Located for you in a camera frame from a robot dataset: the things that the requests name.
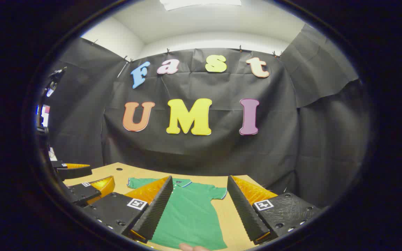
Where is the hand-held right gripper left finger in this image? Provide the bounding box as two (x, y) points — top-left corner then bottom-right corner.
(82, 176), (174, 243)

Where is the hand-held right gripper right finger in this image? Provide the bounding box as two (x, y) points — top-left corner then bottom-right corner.
(227, 175), (328, 245)

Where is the green T-shirt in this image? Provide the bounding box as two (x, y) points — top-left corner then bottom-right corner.
(127, 177), (228, 251)

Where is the black backdrop cloth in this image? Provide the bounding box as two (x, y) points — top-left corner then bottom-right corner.
(46, 24), (370, 210)

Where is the dark equipment stand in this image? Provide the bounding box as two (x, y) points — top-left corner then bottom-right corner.
(46, 67), (67, 99)

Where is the ceiling light panel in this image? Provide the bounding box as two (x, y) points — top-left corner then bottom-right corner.
(159, 0), (242, 11)

